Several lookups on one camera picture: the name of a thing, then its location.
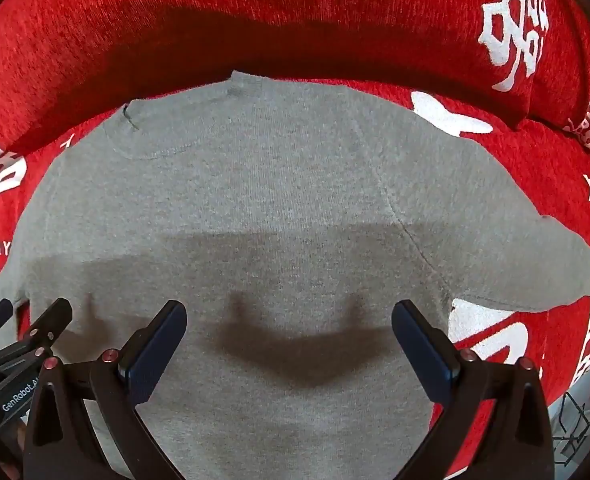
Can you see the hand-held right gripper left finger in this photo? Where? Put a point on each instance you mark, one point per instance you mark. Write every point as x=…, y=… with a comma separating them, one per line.
x=156, y=351

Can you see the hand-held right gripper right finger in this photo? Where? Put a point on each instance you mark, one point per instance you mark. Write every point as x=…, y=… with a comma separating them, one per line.
x=424, y=355

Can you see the grey knit sweater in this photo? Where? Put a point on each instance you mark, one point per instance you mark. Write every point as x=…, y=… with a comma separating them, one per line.
x=275, y=185

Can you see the red printed sofa cover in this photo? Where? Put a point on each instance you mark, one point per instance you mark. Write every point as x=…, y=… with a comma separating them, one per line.
x=325, y=20

